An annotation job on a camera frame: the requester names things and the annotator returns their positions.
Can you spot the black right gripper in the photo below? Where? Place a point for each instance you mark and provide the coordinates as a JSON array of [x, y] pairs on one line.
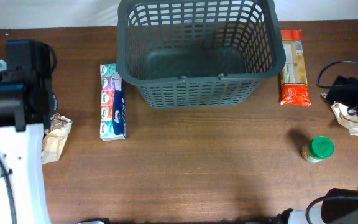
[[345, 98]]

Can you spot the beige snack bag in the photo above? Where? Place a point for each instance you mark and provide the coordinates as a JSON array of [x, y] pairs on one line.
[[339, 107], [55, 138]]

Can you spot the green lid jar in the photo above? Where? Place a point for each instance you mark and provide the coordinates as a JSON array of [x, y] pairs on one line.
[[318, 149]]

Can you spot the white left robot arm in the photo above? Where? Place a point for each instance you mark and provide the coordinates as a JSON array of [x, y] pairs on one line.
[[22, 190]]

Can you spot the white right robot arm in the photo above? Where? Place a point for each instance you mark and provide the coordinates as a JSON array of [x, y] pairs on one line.
[[338, 205]]

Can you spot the red orange pasta packet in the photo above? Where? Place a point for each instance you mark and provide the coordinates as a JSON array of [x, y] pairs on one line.
[[293, 77]]

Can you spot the Kleenex tissue multipack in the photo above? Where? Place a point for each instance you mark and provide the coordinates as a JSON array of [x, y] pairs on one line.
[[113, 107]]

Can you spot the grey plastic mesh basket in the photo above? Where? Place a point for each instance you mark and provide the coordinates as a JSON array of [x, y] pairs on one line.
[[192, 53]]

